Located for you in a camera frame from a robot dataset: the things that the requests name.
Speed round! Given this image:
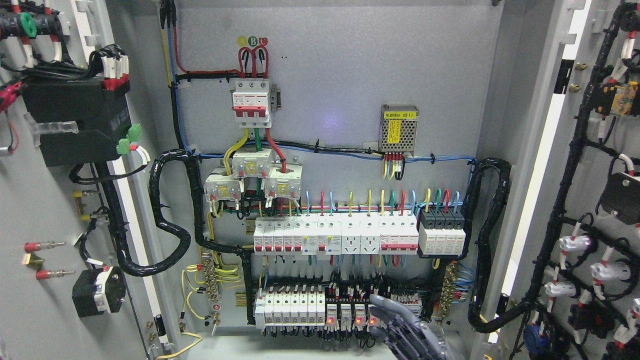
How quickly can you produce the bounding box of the white socket breaker row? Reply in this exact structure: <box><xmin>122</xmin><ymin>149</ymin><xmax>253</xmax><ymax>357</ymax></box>
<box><xmin>253</xmin><ymin>213</ymin><xmax>419</xmax><ymax>256</ymax></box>

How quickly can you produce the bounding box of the grey cabinet door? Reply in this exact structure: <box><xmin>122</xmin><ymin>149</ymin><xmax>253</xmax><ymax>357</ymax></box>
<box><xmin>467</xmin><ymin>0</ymin><xmax>639</xmax><ymax>360</ymax></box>
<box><xmin>0</xmin><ymin>0</ymin><xmax>176</xmax><ymax>360</ymax></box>

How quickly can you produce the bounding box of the red white main breaker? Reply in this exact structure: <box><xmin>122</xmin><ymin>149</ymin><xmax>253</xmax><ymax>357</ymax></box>
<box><xmin>231</xmin><ymin>78</ymin><xmax>282</xmax><ymax>129</ymax></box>

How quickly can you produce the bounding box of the metal mesh power supply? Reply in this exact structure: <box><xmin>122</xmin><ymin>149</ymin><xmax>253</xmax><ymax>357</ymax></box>
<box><xmin>378</xmin><ymin>104</ymin><xmax>419</xmax><ymax>153</ymax></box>

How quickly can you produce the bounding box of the black digital power meter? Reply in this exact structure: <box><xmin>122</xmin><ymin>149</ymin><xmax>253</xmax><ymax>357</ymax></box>
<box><xmin>22</xmin><ymin>77</ymin><xmax>142</xmax><ymax>167</ymax></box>

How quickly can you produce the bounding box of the brass ground bar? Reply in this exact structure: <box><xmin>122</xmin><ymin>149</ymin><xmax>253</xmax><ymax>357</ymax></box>
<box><xmin>199</xmin><ymin>251</ymin><xmax>221</xmax><ymax>328</ymax></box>
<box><xmin>434</xmin><ymin>261</ymin><xmax>458</xmax><ymax>321</ymax></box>

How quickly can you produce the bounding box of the black left cable harness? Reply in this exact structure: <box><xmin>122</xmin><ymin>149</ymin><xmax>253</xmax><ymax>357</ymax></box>
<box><xmin>95</xmin><ymin>149</ymin><xmax>253</xmax><ymax>326</ymax></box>

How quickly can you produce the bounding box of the white rotary selector switch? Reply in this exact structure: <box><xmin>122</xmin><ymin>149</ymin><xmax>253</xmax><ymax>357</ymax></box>
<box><xmin>71</xmin><ymin>266</ymin><xmax>126</xmax><ymax>318</ymax></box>

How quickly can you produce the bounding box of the brass right ground bar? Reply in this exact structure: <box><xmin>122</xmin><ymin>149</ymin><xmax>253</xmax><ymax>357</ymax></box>
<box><xmin>434</xmin><ymin>261</ymin><xmax>458</xmax><ymax>321</ymax></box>

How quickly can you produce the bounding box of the white current transformer cluster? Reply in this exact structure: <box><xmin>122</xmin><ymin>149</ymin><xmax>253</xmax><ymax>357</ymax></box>
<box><xmin>204</xmin><ymin>148</ymin><xmax>303</xmax><ymax>211</ymax></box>

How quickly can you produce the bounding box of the lower relay terminal row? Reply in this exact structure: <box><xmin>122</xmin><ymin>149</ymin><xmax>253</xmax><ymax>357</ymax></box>
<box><xmin>253</xmin><ymin>276</ymin><xmax>423</xmax><ymax>335</ymax></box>

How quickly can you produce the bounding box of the brass left ground bar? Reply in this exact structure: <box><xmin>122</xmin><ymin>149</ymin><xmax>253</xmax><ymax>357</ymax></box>
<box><xmin>199</xmin><ymin>251</ymin><xmax>221</xmax><ymax>328</ymax></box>

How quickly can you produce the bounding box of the black surge protector module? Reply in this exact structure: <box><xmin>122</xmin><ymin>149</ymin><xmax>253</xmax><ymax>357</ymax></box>
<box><xmin>418</xmin><ymin>210</ymin><xmax>469</xmax><ymax>261</ymax></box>

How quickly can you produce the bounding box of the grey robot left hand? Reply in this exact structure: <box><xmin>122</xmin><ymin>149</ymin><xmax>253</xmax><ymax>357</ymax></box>
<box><xmin>368</xmin><ymin>294</ymin><xmax>449</xmax><ymax>360</ymax></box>

